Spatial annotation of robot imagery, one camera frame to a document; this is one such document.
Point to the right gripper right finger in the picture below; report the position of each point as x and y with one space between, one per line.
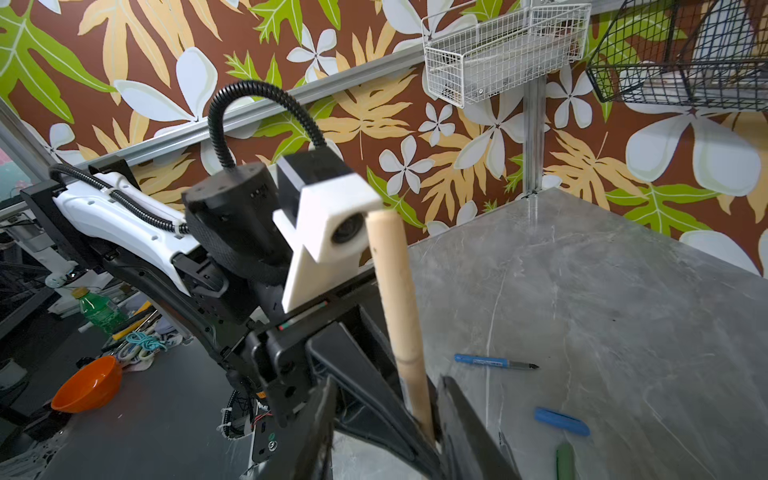
468 450

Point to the white wire basket left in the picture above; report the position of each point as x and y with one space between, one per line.
477 62

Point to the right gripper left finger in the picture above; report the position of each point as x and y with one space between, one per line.
307 451

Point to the blue pen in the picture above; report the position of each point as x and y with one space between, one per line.
494 362

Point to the black wire basket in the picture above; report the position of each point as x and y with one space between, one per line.
700 54

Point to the orange bowl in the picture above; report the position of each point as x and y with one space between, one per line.
92 387

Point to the beige pen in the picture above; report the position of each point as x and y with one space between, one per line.
388 247

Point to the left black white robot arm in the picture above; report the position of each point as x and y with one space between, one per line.
263 268

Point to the green pen cap near blue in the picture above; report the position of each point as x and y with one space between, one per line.
565 462

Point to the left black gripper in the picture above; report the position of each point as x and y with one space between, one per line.
342 336

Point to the green plastic bottle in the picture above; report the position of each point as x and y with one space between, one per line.
98 310

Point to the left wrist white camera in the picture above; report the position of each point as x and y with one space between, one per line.
322 208

